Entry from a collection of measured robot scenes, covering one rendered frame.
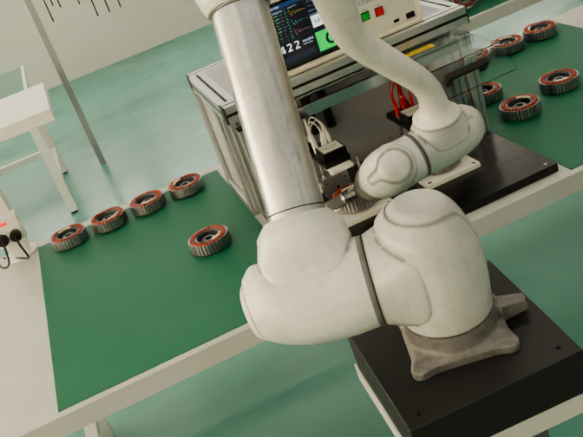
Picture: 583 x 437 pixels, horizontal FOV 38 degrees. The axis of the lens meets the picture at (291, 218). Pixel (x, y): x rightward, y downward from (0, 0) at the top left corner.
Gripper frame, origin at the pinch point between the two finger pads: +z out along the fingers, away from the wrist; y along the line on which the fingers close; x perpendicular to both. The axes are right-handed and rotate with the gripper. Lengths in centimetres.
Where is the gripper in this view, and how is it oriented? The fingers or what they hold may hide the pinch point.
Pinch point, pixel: (354, 196)
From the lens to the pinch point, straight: 210.4
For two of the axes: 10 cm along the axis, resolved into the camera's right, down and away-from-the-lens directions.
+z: -1.3, 1.3, 9.8
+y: 8.9, -4.1, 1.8
